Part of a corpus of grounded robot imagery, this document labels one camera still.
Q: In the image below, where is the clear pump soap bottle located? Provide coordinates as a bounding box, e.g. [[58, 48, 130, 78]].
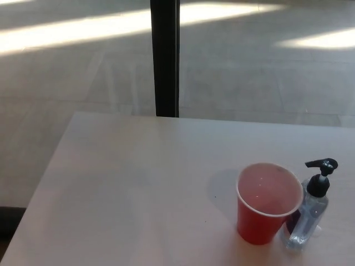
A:
[[279, 158, 339, 249]]

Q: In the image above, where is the red plastic cup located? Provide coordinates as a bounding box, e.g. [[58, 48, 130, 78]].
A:
[[235, 162, 305, 245]]

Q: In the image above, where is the black window frame post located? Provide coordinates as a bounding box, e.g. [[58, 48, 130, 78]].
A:
[[149, 0, 181, 117]]

